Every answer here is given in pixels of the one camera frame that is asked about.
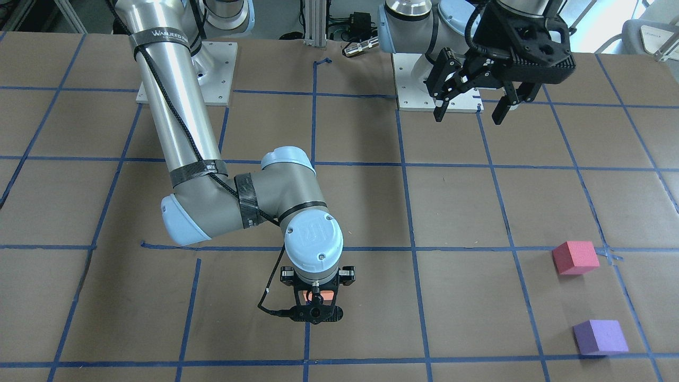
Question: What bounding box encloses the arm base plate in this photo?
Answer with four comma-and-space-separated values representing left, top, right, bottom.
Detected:
391, 53, 484, 113
136, 41, 238, 107

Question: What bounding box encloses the aluminium frame post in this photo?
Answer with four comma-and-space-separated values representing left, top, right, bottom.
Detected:
301, 0, 329, 50

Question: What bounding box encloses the purple foam block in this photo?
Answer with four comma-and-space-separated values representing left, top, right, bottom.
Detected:
572, 319, 630, 356

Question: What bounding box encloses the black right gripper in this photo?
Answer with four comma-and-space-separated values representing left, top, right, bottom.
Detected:
280, 266, 356, 292

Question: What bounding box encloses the brown paper table cover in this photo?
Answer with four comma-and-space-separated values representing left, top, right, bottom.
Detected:
1, 32, 677, 381

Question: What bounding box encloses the orange foam block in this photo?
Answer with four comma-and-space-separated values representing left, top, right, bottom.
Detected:
298, 289, 335, 304

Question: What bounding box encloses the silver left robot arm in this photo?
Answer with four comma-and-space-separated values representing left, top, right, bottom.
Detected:
378, 1, 576, 124

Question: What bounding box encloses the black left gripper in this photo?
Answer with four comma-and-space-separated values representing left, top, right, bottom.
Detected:
424, 1, 576, 125

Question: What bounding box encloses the pink foam block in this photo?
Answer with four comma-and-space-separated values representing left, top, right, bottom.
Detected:
551, 241, 600, 275

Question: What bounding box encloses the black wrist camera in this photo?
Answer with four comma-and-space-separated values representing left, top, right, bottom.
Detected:
257, 289, 344, 325

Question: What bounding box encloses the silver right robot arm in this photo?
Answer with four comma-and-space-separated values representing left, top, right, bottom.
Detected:
106, 1, 355, 290

